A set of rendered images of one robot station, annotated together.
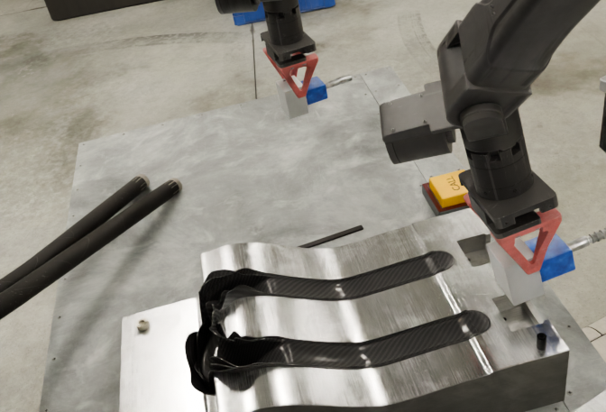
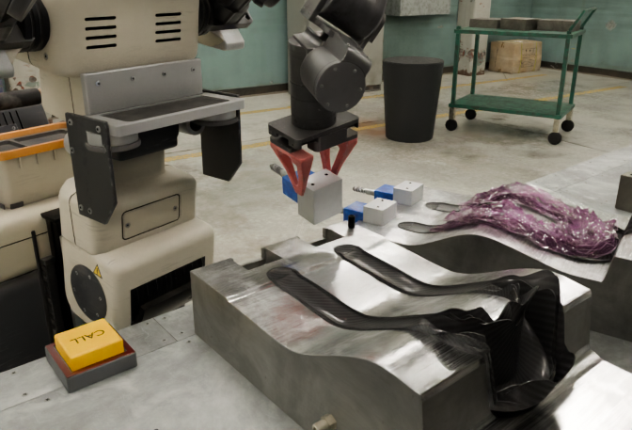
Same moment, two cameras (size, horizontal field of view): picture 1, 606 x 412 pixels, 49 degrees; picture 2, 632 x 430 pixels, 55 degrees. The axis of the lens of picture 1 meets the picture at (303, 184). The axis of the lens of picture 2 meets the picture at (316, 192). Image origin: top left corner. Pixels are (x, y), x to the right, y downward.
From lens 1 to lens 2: 1.07 m
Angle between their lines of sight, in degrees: 104
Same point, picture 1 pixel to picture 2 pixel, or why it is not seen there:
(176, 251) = not seen: outside the picture
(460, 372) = (398, 249)
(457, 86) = not seen: outside the picture
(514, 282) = (339, 190)
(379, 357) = (412, 289)
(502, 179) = not seen: hidden behind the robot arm
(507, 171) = not seen: hidden behind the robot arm
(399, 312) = (357, 284)
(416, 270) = (295, 290)
